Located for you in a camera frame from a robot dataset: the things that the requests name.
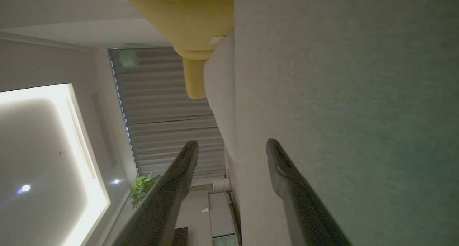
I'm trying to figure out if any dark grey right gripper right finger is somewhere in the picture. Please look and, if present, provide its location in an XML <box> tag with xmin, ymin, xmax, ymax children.
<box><xmin>266</xmin><ymin>138</ymin><xmax>354</xmax><ymax>246</ymax></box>

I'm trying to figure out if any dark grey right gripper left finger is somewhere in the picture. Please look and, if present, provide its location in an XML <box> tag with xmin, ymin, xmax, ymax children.
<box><xmin>111</xmin><ymin>141</ymin><xmax>199</xmax><ymax>246</ymax></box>

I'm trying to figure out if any green potted plant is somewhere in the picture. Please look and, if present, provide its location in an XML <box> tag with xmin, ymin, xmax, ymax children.
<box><xmin>129</xmin><ymin>172</ymin><xmax>161</xmax><ymax>209</ymax></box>

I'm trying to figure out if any dark wooden furniture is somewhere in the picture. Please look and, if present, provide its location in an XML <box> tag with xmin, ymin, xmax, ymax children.
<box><xmin>174</xmin><ymin>227</ymin><xmax>189</xmax><ymax>246</ymax></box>

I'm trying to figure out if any white ribbed lamp shade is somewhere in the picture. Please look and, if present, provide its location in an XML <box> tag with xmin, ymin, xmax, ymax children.
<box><xmin>212</xmin><ymin>177</ymin><xmax>230</xmax><ymax>191</ymax></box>

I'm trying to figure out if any grey cabinet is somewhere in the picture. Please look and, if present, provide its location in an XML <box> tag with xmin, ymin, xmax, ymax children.
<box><xmin>208</xmin><ymin>191</ymin><xmax>240</xmax><ymax>246</ymax></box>

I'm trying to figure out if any grey pleated curtain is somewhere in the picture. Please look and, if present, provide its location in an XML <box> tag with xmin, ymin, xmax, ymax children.
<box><xmin>109</xmin><ymin>47</ymin><xmax>227</xmax><ymax>179</ymax></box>

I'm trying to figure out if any yellow sofa cushion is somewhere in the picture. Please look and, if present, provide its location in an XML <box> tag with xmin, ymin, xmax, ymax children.
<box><xmin>118</xmin><ymin>0</ymin><xmax>234</xmax><ymax>99</ymax></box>

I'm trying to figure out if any round white wall device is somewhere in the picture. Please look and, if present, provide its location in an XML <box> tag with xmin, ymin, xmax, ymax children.
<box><xmin>120</xmin><ymin>49</ymin><xmax>139</xmax><ymax>68</ymax></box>

